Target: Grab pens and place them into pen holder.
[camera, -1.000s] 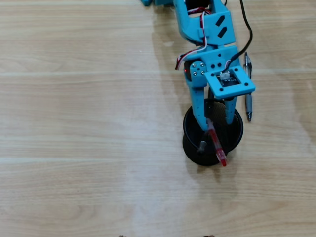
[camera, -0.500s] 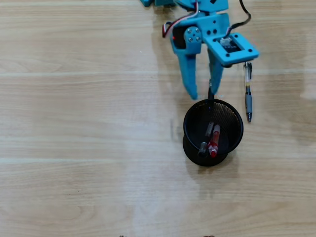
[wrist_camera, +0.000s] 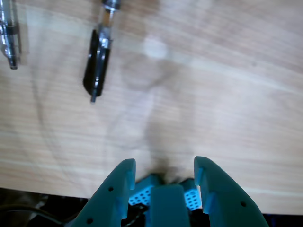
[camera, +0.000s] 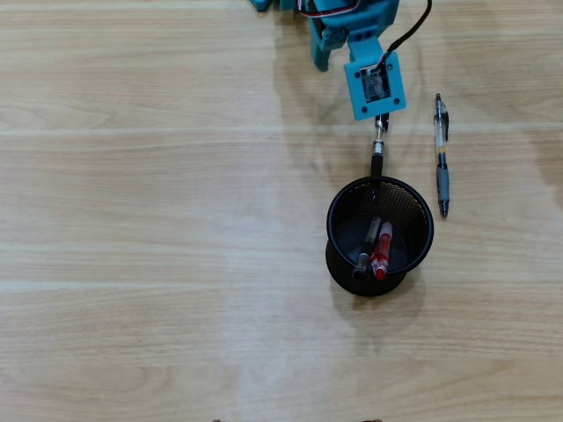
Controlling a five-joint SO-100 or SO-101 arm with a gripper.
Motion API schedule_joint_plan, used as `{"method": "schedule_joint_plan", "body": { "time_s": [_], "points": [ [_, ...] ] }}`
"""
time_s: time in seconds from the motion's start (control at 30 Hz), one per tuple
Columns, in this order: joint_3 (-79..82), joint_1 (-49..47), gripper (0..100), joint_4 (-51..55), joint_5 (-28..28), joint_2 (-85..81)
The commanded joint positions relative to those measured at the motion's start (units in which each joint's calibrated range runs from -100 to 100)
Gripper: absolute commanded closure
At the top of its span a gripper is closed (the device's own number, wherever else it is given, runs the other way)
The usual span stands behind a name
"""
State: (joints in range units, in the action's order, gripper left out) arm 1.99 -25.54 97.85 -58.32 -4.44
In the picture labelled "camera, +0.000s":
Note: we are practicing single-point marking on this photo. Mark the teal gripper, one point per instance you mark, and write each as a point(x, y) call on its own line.
point(320, 52)

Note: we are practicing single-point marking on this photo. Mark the clear pen gray grip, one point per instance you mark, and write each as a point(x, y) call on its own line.
point(442, 180)

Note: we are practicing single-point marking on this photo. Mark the red clear pen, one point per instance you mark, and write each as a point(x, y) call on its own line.
point(382, 255)

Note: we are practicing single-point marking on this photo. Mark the short black pen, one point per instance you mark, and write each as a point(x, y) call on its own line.
point(361, 266)

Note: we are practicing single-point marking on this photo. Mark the teal robot base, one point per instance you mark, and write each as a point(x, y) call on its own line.
point(261, 4)

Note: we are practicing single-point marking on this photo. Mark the black mesh pen holder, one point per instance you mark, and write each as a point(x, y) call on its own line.
point(382, 288)

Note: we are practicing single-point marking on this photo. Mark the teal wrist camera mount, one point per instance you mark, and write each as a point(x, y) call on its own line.
point(352, 88)

